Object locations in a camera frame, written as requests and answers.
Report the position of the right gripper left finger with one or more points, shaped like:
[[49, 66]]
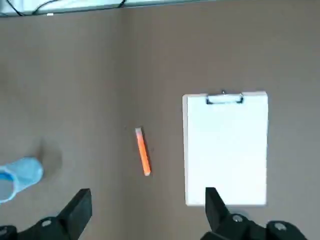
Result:
[[62, 225]]

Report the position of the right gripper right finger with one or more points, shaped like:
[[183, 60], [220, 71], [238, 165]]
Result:
[[225, 225]]

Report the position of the orange pencil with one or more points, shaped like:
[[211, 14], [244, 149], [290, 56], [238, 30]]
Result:
[[143, 152]]

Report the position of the blue plastic cup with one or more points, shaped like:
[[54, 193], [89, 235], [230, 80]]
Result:
[[25, 170]]

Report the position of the white clipboard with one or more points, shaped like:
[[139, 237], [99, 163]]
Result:
[[225, 145]]

